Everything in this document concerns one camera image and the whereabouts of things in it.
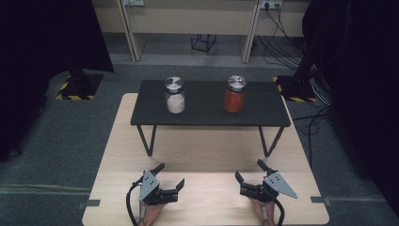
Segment person's right hand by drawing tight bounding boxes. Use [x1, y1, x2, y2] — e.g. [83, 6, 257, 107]
[249, 197, 278, 226]

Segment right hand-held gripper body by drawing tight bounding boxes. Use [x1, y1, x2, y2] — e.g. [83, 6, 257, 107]
[239, 170, 299, 203]

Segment beige desk frame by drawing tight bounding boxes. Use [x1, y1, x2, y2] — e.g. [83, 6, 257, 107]
[91, 0, 312, 64]

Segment glass jar of white powder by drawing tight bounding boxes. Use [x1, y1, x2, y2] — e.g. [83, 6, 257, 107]
[164, 75, 186, 115]

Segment bundle of black cables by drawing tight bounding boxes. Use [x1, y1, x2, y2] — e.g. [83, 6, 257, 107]
[257, 5, 306, 71]

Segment black and white floor cables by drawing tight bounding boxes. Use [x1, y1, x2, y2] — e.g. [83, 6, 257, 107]
[293, 67, 334, 168]

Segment black stand base striped tape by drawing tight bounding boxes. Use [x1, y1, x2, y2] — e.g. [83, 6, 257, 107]
[56, 69, 104, 102]
[272, 74, 318, 104]

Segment black raised shelf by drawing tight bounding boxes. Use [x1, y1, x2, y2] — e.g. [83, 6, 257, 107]
[130, 79, 292, 158]

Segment grey tape strip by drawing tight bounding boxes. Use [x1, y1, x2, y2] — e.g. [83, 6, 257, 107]
[310, 195, 332, 207]
[77, 199, 102, 211]

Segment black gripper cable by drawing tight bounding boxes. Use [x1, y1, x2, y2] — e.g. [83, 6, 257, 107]
[125, 179, 145, 226]
[269, 195, 286, 226]

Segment black curtain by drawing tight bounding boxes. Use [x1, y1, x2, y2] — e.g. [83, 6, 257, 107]
[295, 0, 399, 218]
[0, 0, 115, 163]

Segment white wall socket strip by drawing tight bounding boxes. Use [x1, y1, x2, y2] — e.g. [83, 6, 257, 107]
[123, 0, 146, 8]

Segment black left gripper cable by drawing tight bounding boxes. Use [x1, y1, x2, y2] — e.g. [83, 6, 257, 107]
[125, 179, 145, 226]

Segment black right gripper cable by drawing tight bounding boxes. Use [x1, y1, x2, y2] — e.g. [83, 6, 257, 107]
[269, 195, 286, 226]

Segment white wall socket with plugs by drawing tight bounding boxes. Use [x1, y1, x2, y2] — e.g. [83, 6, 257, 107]
[260, 0, 283, 10]

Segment glass jar of orange powder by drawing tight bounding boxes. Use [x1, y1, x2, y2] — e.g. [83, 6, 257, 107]
[223, 74, 247, 114]

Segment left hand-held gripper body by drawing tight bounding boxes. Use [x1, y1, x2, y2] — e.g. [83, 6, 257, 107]
[137, 169, 180, 206]

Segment black wire frame stand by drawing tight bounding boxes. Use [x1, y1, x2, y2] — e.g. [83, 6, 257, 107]
[190, 33, 217, 54]

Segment person's left hand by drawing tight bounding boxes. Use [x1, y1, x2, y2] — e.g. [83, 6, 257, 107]
[136, 202, 168, 226]

